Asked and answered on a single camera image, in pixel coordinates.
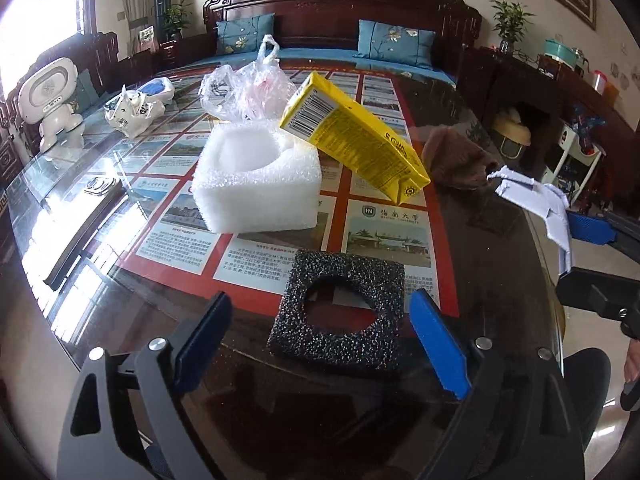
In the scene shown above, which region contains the white shelf cart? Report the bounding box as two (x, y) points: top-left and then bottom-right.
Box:
(542, 125), (603, 196)

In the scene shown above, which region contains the tall potted plant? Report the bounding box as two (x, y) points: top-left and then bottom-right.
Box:
(490, 0), (536, 56)

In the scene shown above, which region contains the blue red toy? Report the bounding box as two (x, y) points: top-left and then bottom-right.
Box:
(572, 105), (606, 156)

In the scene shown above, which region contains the large blue floral pillow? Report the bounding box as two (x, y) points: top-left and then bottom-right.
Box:
(352, 19), (437, 68)

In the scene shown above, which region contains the clear plastic bag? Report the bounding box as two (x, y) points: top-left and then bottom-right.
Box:
(200, 34), (297, 122)

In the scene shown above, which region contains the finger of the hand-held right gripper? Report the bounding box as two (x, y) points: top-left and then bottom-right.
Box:
(556, 267), (640, 323)
(569, 210), (640, 257)

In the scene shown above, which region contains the green beige pet basket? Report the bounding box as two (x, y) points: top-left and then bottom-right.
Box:
(492, 107), (533, 161)

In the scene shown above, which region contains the white robot toy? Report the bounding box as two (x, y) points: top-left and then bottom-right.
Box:
(17, 56), (85, 153)

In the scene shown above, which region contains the printed table poster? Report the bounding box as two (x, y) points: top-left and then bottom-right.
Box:
(95, 67), (461, 318)

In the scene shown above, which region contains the blue armchair cushion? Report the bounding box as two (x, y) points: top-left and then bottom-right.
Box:
(70, 70), (101, 111)

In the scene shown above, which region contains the small blue floral pillow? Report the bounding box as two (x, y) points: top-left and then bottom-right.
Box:
(216, 12), (277, 56)

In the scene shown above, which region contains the blue white packet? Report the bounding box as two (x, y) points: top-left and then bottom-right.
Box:
(136, 77), (176, 106)

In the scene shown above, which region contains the black foam square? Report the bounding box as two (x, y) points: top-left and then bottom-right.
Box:
(266, 248), (406, 373)

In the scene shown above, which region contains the brown cloth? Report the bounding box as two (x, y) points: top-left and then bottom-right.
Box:
(421, 125), (502, 191)

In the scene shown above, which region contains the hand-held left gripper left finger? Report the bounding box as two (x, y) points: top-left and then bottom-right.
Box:
(56, 290), (233, 480)

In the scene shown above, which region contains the small potted plant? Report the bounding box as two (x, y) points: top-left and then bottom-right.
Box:
(161, 0), (193, 41)

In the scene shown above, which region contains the tall dark speaker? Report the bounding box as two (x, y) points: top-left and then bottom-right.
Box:
(154, 0), (171, 41)

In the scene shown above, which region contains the person's dark trouser leg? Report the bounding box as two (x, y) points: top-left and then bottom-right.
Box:
(562, 347), (613, 453)

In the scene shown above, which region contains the person's right hand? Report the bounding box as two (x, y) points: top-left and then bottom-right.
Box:
(625, 340), (640, 383)

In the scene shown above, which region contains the torn white paper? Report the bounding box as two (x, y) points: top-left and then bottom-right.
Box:
(486, 165), (576, 276)

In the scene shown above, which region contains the white foam block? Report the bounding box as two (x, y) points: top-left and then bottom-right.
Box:
(190, 122), (323, 235)

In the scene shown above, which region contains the teal pot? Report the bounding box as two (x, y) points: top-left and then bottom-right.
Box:
(542, 35), (586, 73)

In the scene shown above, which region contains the dark wooden side table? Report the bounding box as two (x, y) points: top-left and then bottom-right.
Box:
(475, 45), (551, 126)

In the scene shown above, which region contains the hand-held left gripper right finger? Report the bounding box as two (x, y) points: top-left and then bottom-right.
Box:
(410, 289), (586, 480)

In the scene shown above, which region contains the wooden corner table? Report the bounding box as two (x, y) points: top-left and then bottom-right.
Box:
(160, 37), (216, 68)

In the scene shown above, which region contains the carved wooden sofa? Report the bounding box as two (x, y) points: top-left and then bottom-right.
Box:
(157, 0), (483, 91)

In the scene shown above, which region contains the crumpled white printed bag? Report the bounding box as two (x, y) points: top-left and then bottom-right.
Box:
(104, 85), (166, 138)

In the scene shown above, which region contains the long wooden cabinet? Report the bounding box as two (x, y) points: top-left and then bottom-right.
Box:
(537, 55), (640, 211)

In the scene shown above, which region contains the blue seat cushion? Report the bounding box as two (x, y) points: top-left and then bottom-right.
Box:
(185, 47), (458, 86)

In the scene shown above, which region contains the wooden glass-top coffee table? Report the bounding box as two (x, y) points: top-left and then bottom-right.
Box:
(0, 62), (573, 480)

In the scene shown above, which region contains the yellow carton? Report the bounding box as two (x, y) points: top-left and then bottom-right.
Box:
(279, 71), (432, 201)

